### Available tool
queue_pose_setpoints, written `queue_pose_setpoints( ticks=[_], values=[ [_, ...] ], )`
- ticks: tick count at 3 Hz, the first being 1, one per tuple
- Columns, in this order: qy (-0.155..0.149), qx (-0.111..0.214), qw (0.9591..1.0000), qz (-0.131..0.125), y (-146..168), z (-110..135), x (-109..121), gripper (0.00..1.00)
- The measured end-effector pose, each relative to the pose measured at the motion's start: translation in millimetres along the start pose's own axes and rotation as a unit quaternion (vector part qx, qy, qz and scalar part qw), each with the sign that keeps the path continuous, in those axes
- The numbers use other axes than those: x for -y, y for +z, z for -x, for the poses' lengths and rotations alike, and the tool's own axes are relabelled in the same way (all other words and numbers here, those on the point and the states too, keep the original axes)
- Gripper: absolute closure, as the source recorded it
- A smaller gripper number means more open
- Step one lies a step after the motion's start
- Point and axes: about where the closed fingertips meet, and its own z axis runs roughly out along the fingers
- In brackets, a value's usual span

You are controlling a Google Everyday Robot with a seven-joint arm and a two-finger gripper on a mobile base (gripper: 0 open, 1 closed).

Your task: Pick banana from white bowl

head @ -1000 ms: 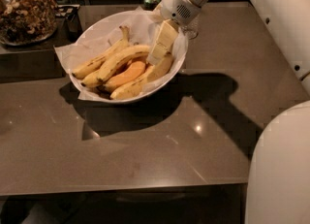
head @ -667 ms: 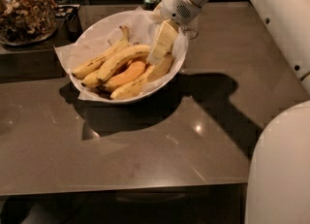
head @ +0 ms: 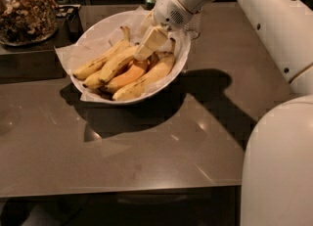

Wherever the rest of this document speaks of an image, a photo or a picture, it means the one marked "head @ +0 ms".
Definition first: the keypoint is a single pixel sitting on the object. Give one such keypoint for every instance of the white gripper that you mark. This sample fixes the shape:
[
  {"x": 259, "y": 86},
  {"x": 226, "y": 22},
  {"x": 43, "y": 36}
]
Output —
[{"x": 170, "y": 9}]

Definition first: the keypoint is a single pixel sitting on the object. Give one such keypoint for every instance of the orange ripe banana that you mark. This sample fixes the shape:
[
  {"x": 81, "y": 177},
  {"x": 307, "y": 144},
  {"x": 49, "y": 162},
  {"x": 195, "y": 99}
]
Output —
[{"x": 133, "y": 71}]

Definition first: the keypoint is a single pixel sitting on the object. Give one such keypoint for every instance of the yellow banana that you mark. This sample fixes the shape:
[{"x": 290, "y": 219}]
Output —
[
  {"x": 110, "y": 68},
  {"x": 94, "y": 65},
  {"x": 160, "y": 70}
]

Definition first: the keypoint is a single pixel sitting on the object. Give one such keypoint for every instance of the clear plastic water bottle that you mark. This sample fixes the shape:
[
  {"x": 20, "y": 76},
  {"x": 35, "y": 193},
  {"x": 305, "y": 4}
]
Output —
[{"x": 193, "y": 27}]

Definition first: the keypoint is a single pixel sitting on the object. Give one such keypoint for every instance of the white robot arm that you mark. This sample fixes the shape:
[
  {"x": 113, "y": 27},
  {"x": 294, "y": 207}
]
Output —
[{"x": 268, "y": 110}]

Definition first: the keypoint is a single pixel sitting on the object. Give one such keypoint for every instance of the white paper liner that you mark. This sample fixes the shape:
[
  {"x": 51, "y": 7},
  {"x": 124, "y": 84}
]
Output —
[{"x": 98, "y": 40}]

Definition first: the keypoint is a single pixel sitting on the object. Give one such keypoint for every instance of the white oval bowl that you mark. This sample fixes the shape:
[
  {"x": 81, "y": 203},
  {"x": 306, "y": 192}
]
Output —
[{"x": 107, "y": 24}]

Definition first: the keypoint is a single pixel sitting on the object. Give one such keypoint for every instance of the small black tray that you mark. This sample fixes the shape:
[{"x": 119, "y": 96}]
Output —
[{"x": 65, "y": 11}]

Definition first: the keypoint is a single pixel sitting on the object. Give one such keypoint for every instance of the glass jar of nuts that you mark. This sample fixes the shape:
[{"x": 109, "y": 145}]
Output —
[{"x": 24, "y": 22}]

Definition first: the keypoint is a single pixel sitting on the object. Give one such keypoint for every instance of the dark raised counter block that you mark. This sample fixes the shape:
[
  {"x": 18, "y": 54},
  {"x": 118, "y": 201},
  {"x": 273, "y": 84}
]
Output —
[{"x": 39, "y": 61}]

